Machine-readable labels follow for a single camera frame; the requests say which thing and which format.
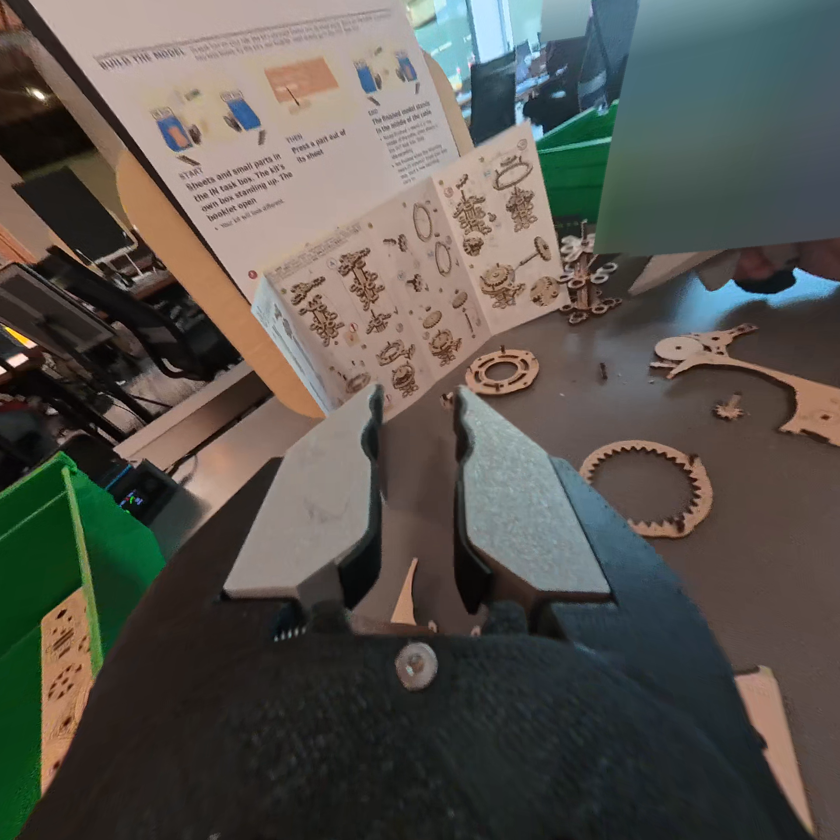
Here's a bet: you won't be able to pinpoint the folded paper instruction booklet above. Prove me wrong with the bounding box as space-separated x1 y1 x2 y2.
252 121 572 416

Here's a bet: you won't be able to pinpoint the pale wooden poster board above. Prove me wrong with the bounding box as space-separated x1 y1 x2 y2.
116 50 475 420

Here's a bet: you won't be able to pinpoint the wooden toothed ring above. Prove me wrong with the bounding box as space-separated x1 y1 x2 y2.
579 439 714 539

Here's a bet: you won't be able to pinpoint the wooden sheet with ship wheel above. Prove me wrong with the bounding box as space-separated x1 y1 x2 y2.
649 323 840 448

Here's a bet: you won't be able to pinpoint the pointed wooden sheet offcut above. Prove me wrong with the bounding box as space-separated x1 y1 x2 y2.
390 557 421 625

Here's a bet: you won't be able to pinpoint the small black display device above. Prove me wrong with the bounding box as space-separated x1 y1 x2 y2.
107 458 179 521

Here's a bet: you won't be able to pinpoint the large green plastic bin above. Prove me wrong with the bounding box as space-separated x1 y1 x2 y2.
536 101 622 218

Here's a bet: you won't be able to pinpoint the dark computer monitor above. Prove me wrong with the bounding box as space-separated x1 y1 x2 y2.
12 167 133 265

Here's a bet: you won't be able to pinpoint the pale wooden sheet piece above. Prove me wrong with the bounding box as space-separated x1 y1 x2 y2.
734 665 816 836

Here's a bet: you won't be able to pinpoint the round wooden disc part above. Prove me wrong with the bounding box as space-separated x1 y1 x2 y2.
465 346 541 397

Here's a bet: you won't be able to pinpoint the person's right hand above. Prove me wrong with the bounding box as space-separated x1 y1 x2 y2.
738 243 840 284

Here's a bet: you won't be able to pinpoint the wooden flower tower assembly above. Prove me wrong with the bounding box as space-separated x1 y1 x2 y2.
556 219 622 328

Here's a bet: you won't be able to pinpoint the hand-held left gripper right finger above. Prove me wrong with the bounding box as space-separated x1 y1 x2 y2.
451 385 616 616

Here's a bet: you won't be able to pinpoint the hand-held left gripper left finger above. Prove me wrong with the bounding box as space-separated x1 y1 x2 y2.
222 383 386 609

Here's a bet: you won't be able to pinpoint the white printed instruction poster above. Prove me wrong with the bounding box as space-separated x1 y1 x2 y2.
20 0 475 304

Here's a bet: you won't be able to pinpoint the green plastic bin with sheets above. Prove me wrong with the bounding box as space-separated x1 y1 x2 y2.
0 451 166 840

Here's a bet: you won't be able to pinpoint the perforated wooden sheet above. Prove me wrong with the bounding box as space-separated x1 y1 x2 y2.
40 587 97 796

